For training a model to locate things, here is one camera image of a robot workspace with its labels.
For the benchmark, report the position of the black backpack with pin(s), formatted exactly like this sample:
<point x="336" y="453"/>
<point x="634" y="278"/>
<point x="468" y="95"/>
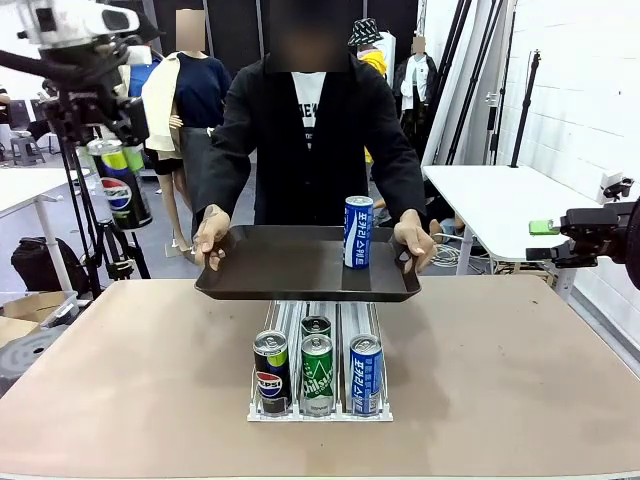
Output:
<point x="35" y="270"/>

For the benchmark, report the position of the mannequin bucket hat yellow hoodie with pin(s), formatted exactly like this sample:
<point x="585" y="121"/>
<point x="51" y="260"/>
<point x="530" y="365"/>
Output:
<point x="367" y="37"/>

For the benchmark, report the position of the mannequin white jacket black clothes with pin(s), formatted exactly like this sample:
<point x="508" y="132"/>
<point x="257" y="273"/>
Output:
<point x="416" y="80"/>

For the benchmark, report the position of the person torso black cardigan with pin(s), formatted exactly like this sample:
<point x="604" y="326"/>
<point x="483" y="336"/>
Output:
<point x="310" y="170"/>

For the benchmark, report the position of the green Chilsung cider can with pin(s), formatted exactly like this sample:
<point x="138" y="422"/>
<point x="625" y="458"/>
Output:
<point x="317" y="375"/>
<point x="316" y="326"/>

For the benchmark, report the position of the black brimmed hat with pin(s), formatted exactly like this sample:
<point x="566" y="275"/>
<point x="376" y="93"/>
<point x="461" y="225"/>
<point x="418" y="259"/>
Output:
<point x="152" y="30"/>

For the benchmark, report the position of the dark brown serving tray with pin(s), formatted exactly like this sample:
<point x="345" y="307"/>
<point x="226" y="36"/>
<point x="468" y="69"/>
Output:
<point x="300" y="265"/>

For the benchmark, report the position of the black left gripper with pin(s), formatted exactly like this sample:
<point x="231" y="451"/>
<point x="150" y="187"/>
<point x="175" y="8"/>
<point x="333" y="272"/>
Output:
<point x="85" y="80"/>

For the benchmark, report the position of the white can dispenser rack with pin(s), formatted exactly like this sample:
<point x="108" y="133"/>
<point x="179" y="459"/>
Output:
<point x="345" y="320"/>

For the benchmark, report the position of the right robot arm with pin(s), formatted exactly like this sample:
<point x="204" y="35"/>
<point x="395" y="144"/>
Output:
<point x="634" y="245"/>

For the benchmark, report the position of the person's right hand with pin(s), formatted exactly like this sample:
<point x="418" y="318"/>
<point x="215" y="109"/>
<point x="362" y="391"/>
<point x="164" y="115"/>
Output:
<point x="211" y="235"/>

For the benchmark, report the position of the cardboard box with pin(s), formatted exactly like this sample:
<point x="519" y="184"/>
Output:
<point x="30" y="307"/>

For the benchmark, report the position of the person's right forearm black sleeve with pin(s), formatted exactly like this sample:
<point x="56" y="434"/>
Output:
<point x="217" y="175"/>

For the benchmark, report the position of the black light stand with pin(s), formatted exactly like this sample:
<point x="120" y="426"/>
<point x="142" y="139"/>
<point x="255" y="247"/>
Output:
<point x="525" y="110"/>

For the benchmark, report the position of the large white table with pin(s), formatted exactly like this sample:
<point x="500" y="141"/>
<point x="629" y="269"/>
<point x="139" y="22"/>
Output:
<point x="500" y="210"/>

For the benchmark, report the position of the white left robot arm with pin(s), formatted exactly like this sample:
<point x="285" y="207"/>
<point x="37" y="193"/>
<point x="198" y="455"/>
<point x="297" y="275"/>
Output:
<point x="75" y="20"/>

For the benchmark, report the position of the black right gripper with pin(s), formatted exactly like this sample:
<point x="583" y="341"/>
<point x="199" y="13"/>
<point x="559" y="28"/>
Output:
<point x="595" y="232"/>

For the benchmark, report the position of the mannequin navy top grey trousers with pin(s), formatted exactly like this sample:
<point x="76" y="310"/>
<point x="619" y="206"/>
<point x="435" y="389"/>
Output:
<point x="195" y="85"/>

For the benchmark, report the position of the grey plastic stool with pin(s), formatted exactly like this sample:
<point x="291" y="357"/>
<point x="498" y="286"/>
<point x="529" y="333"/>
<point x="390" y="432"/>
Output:
<point x="26" y="150"/>

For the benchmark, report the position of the lying figure dark trousers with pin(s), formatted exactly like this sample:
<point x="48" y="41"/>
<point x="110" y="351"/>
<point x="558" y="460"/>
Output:
<point x="445" y="215"/>

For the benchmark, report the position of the small white table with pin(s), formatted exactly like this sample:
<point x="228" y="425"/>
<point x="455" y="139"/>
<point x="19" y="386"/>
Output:
<point x="30" y="185"/>

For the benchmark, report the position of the blue Pocari Sweat can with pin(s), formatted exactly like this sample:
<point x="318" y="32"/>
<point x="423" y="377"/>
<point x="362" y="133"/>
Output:
<point x="366" y="375"/>
<point x="358" y="235"/>

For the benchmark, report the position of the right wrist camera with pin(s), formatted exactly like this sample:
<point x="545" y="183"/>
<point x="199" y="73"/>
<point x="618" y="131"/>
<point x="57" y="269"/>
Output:
<point x="617" y="187"/>

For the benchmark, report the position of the black round base plate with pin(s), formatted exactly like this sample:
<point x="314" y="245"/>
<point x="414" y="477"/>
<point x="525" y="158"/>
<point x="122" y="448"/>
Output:
<point x="27" y="352"/>

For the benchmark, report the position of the mannequin blue shirt cream coat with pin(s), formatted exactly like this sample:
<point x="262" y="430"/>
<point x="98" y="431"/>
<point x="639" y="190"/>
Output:
<point x="150" y="70"/>

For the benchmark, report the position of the black leaning poles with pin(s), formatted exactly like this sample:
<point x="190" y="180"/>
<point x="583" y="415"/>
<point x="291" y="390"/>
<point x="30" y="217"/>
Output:
<point x="470" y="85"/>

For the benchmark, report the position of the person's left hand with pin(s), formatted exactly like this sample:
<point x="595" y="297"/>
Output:
<point x="416" y="240"/>

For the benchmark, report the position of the person's left forearm black sleeve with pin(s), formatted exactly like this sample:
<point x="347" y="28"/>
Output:
<point x="405" y="175"/>

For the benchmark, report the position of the black Pepsi can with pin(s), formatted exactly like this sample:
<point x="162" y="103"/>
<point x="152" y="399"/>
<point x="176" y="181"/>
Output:
<point x="120" y="195"/>
<point x="273" y="375"/>

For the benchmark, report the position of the black camera tripod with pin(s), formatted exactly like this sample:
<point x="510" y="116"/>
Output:
<point x="95" y="240"/>

